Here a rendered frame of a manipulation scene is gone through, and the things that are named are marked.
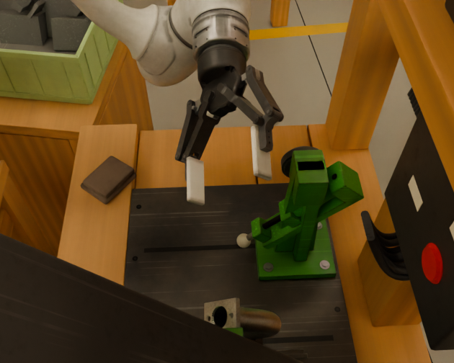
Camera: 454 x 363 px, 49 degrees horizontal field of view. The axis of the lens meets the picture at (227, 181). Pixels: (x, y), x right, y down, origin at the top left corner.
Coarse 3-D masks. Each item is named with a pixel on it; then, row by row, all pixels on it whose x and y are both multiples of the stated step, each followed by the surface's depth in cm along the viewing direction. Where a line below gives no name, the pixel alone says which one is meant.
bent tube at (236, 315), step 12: (228, 300) 60; (204, 312) 62; (216, 312) 61; (228, 312) 59; (240, 312) 61; (252, 312) 63; (264, 312) 65; (216, 324) 61; (228, 324) 59; (240, 324) 58; (252, 324) 62; (264, 324) 63; (276, 324) 66; (252, 336) 73; (264, 336) 71
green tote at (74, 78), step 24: (120, 0) 157; (0, 48) 129; (96, 48) 140; (0, 72) 135; (24, 72) 134; (48, 72) 133; (72, 72) 132; (96, 72) 142; (0, 96) 143; (24, 96) 141; (48, 96) 140; (72, 96) 138
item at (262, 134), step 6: (276, 114) 65; (264, 120) 65; (270, 120) 65; (276, 120) 65; (258, 126) 66; (264, 126) 65; (270, 126) 66; (264, 132) 65; (270, 132) 66; (264, 138) 64; (270, 138) 65; (264, 144) 64; (270, 144) 65; (264, 150) 65; (270, 150) 65
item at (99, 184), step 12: (108, 168) 109; (120, 168) 109; (132, 168) 109; (84, 180) 107; (96, 180) 107; (108, 180) 107; (120, 180) 107; (132, 180) 110; (96, 192) 107; (108, 192) 105
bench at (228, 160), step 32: (224, 128) 123; (288, 128) 123; (320, 128) 123; (160, 160) 117; (224, 160) 117; (352, 160) 117; (352, 224) 106; (352, 256) 101; (352, 288) 97; (352, 320) 93; (384, 352) 90; (416, 352) 90
